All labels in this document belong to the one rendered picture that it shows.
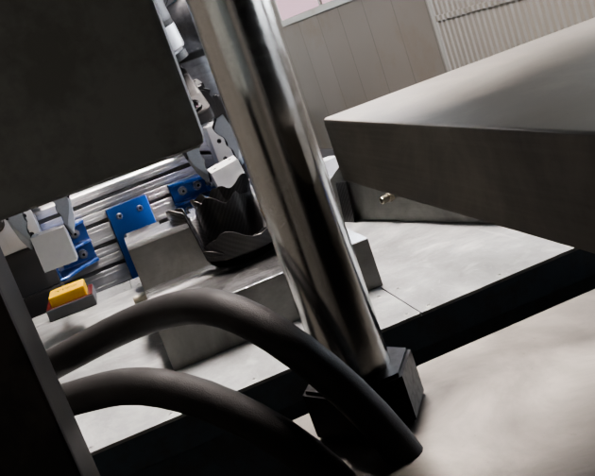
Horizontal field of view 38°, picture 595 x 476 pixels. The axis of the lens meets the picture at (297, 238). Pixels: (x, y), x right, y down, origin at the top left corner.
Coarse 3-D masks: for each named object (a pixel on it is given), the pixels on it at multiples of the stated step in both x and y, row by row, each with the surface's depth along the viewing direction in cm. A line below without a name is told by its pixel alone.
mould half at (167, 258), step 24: (192, 216) 135; (144, 240) 105; (168, 240) 106; (192, 240) 106; (360, 240) 99; (144, 264) 105; (168, 264) 106; (192, 264) 106; (216, 264) 109; (240, 264) 106; (264, 264) 103; (360, 264) 99; (144, 288) 105; (168, 288) 106; (192, 288) 104; (216, 288) 100; (240, 288) 96; (264, 288) 97; (288, 288) 97; (288, 312) 98; (168, 336) 95; (192, 336) 95; (216, 336) 96; (192, 360) 96
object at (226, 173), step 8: (224, 160) 142; (232, 160) 140; (216, 168) 140; (224, 168) 139; (232, 168) 139; (240, 168) 140; (216, 176) 139; (224, 176) 139; (232, 176) 140; (216, 184) 139; (224, 184) 140; (232, 184) 140
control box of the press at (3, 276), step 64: (0, 0) 37; (64, 0) 37; (128, 0) 38; (0, 64) 37; (64, 64) 38; (128, 64) 38; (0, 128) 37; (64, 128) 38; (128, 128) 39; (192, 128) 39; (0, 192) 38; (64, 192) 39; (0, 256) 47; (0, 320) 44; (0, 384) 44; (0, 448) 45; (64, 448) 45
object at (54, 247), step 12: (60, 228) 123; (36, 240) 122; (48, 240) 123; (60, 240) 123; (36, 252) 123; (48, 252) 123; (60, 252) 123; (72, 252) 124; (48, 264) 123; (60, 264) 124
